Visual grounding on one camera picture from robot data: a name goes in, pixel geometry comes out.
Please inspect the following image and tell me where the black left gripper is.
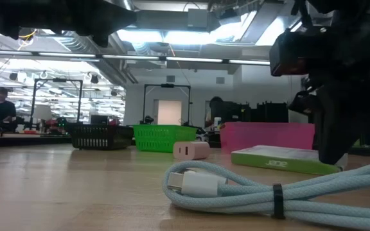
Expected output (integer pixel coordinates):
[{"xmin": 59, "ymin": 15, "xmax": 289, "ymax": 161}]
[{"xmin": 0, "ymin": 0, "xmax": 138, "ymax": 49}]

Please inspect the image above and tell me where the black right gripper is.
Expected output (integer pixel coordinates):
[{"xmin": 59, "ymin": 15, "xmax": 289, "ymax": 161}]
[{"xmin": 300, "ymin": 15, "xmax": 370, "ymax": 166}]

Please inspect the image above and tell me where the green white Acer box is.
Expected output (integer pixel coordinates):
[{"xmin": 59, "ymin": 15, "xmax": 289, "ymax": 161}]
[{"xmin": 230, "ymin": 144, "xmax": 349, "ymax": 176}]

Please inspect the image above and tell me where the white charger plug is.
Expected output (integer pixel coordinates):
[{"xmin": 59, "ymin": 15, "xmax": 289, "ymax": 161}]
[{"xmin": 173, "ymin": 141, "xmax": 211, "ymax": 161}]

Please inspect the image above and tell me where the pink plastic bin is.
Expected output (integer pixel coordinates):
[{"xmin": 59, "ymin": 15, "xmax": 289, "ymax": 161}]
[{"xmin": 219, "ymin": 121, "xmax": 316, "ymax": 153}]

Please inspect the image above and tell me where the black overhead light bar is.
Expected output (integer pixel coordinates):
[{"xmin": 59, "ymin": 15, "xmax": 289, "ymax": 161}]
[{"xmin": 0, "ymin": 49, "xmax": 271, "ymax": 67}]

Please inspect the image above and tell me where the black equipment rack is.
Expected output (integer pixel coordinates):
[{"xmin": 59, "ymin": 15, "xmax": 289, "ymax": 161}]
[{"xmin": 223, "ymin": 101, "xmax": 289, "ymax": 124}]

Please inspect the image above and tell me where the grey ceiling box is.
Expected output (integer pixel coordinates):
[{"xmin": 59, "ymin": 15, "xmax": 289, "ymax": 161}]
[{"xmin": 187, "ymin": 8, "xmax": 209, "ymax": 30}]

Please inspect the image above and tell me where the small black monitor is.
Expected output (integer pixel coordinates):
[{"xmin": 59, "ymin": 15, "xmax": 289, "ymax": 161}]
[{"xmin": 89, "ymin": 114, "xmax": 109, "ymax": 126}]

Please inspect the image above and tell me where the black plastic basket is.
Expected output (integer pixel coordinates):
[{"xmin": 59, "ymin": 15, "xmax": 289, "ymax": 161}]
[{"xmin": 65, "ymin": 123, "xmax": 136, "ymax": 151}]

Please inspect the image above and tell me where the person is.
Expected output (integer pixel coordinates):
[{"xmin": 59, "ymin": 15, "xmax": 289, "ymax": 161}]
[
  {"xmin": 205, "ymin": 96, "xmax": 225, "ymax": 128},
  {"xmin": 0, "ymin": 86, "xmax": 18, "ymax": 133}
]

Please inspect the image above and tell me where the green plastic basket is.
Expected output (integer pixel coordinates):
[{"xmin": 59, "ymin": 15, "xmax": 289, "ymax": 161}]
[{"xmin": 132, "ymin": 124, "xmax": 199, "ymax": 153}]

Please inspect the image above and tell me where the long background table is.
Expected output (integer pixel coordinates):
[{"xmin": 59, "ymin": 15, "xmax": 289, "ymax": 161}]
[{"xmin": 0, "ymin": 132, "xmax": 72, "ymax": 149}]

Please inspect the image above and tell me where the black overhead camera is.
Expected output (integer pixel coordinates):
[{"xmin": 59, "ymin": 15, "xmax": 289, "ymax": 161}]
[{"xmin": 17, "ymin": 28, "xmax": 39, "ymax": 43}]

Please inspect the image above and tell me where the black gantry frame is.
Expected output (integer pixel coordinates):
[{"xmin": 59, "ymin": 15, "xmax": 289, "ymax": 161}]
[
  {"xmin": 142, "ymin": 83, "xmax": 192, "ymax": 126},
  {"xmin": 29, "ymin": 77, "xmax": 84, "ymax": 130}
]

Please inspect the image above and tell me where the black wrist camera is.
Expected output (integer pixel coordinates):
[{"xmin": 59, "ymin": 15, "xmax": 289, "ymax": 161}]
[{"xmin": 269, "ymin": 26, "xmax": 321, "ymax": 78}]

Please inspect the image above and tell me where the black cable strap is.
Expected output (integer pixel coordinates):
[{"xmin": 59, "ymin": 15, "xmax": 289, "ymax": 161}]
[{"xmin": 272, "ymin": 183, "xmax": 285, "ymax": 220}]

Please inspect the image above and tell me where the light blue braided USB cable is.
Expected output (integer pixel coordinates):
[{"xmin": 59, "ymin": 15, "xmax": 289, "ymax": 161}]
[{"xmin": 161, "ymin": 160, "xmax": 370, "ymax": 231}]

